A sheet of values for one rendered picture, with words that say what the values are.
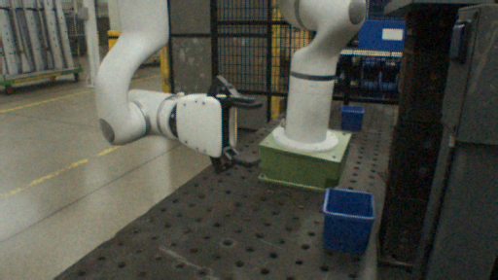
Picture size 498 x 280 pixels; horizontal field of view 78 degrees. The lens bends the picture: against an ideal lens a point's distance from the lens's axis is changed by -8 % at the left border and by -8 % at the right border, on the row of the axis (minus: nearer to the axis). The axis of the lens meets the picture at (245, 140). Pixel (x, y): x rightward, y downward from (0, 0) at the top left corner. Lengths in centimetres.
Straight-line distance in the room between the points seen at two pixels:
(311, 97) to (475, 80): 61
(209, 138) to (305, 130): 40
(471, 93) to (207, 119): 38
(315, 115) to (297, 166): 15
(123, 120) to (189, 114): 12
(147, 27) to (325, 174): 56
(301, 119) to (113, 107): 50
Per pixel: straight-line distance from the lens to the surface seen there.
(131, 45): 61
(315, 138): 92
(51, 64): 843
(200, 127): 56
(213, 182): 95
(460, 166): 34
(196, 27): 336
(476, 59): 32
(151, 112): 63
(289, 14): 90
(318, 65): 86
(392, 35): 165
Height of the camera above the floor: 112
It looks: 19 degrees down
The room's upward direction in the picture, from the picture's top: straight up
